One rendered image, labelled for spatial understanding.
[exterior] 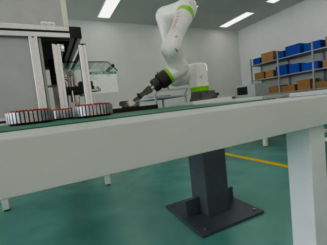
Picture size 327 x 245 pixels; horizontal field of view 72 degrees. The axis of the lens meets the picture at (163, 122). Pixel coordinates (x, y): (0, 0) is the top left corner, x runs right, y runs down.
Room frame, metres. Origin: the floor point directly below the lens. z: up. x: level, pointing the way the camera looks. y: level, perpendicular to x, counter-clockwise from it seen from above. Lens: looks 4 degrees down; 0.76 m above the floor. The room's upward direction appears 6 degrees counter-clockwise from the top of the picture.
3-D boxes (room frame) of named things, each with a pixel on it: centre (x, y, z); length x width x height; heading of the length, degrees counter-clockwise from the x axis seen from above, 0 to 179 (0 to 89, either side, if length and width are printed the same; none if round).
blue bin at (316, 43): (6.08, -4.25, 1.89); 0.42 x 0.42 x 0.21; 25
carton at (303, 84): (6.34, -4.13, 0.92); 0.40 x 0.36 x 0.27; 114
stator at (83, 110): (0.67, 0.20, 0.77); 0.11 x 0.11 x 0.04
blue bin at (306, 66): (6.17, -4.21, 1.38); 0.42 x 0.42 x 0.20; 25
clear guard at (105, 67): (1.46, 0.45, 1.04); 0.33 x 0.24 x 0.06; 117
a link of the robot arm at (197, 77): (1.54, -0.25, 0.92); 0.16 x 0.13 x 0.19; 60
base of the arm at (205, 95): (1.56, -0.31, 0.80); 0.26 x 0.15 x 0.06; 124
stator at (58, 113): (0.80, 0.35, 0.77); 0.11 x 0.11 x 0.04
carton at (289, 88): (6.77, -3.92, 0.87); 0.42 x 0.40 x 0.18; 26
